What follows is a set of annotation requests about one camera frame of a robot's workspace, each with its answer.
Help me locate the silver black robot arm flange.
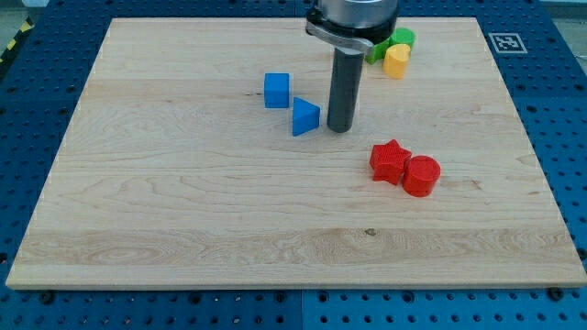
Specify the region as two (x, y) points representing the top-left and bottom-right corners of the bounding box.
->
(305, 0), (400, 56)

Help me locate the blue triangular prism block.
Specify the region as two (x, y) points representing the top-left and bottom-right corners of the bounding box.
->
(293, 97), (320, 137)

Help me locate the blue cube block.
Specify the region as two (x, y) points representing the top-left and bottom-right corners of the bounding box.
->
(263, 72), (290, 109)

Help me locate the red star block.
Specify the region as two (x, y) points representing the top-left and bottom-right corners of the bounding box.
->
(370, 139), (412, 185)

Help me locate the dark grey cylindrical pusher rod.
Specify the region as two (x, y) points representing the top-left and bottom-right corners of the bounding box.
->
(327, 48), (364, 133)

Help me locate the light wooden board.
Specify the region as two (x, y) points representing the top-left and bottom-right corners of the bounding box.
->
(6, 17), (586, 291)

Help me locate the red cylinder block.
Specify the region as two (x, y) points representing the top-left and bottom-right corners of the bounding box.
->
(403, 155), (441, 197)

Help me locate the green block behind rod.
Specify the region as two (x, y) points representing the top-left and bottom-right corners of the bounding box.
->
(364, 39), (389, 64)

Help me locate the yellow heart block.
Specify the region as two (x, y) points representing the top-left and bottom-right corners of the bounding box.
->
(382, 44), (411, 79)

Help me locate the green cylinder block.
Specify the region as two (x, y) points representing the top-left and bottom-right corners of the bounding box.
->
(389, 27), (415, 49)

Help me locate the black white fiducial marker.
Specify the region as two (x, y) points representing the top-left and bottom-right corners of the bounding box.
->
(488, 32), (527, 54)

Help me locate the yellow black hazard tape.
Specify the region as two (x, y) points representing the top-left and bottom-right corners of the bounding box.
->
(1, 16), (35, 64)

